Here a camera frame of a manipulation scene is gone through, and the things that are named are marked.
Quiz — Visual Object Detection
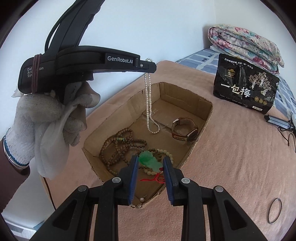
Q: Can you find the pink blanket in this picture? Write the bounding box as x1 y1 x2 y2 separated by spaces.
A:
48 61 295 240

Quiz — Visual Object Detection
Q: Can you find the shallow cardboard box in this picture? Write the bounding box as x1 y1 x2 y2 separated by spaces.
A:
82 81 213 209

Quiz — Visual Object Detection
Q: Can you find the brown wooden bead mala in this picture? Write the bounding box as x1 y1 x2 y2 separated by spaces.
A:
99 128 147 176

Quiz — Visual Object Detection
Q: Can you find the white ring light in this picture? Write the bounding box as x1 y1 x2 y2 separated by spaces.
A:
291 113 296 128

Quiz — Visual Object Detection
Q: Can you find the black ring light tripod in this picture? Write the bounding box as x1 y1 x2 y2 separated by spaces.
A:
264 114 295 132

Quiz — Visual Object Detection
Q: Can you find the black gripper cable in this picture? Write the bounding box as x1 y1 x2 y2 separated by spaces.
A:
43 0 93 209

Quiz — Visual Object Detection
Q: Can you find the red strap wristwatch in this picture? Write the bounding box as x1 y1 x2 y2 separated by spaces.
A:
171 118 199 142

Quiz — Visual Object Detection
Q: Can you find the dark thin bangle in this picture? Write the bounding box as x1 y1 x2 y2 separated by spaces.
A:
267 198 282 225

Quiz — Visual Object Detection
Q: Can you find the black ring light cable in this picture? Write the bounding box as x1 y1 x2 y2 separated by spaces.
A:
277 126 296 153

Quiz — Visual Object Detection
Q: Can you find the white pearl necklace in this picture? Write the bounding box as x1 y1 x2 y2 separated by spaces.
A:
143 58 161 135

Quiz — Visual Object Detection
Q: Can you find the folded floral quilt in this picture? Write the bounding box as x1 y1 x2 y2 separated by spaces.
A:
207 24 285 75

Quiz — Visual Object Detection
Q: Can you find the left forearm dark sleeve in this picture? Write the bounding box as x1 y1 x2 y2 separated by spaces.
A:
0 139 31 213

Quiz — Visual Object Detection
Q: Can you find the black snack bag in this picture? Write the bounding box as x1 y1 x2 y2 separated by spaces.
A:
213 54 280 114

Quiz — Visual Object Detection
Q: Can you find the green jade pendant red cord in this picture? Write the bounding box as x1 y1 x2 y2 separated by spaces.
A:
138 150 166 185

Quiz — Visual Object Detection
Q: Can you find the left hand white glove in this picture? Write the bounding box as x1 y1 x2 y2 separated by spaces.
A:
3 82 100 179

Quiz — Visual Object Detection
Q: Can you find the cream bead bracelet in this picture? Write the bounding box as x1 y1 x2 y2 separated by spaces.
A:
138 148 175 175

